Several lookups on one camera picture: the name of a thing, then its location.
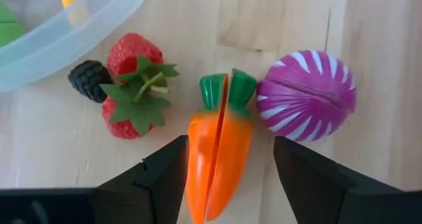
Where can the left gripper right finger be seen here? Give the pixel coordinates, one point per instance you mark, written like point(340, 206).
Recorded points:
point(310, 184)

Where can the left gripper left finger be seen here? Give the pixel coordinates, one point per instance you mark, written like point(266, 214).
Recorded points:
point(158, 184)

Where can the orange toy carrot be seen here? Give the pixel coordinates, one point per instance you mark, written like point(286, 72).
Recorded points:
point(227, 151)

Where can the purple striped toy onion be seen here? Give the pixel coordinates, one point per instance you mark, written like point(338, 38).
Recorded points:
point(306, 95)

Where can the black toy blackberry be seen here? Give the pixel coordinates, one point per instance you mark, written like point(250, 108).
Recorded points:
point(89, 80)

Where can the green toy cabbage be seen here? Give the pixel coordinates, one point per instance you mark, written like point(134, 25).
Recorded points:
point(10, 29)

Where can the clear plastic tupperware container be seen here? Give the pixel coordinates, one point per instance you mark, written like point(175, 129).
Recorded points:
point(49, 43)

